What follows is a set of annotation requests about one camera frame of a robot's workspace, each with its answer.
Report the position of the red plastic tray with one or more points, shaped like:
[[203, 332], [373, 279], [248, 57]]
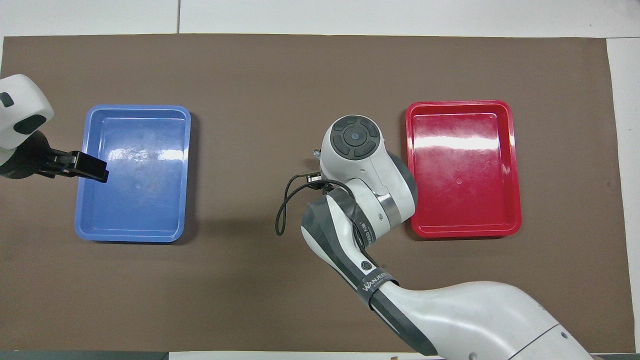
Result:
[[460, 175]]

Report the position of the brown table mat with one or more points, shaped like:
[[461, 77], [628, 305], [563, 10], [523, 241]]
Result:
[[225, 290]]

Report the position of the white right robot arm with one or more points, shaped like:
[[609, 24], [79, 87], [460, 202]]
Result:
[[450, 315]]

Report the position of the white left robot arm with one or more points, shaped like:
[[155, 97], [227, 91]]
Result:
[[20, 105]]

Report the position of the blue plastic tray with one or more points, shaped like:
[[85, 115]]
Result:
[[135, 200]]

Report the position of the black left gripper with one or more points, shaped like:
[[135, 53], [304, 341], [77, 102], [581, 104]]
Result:
[[30, 160]]

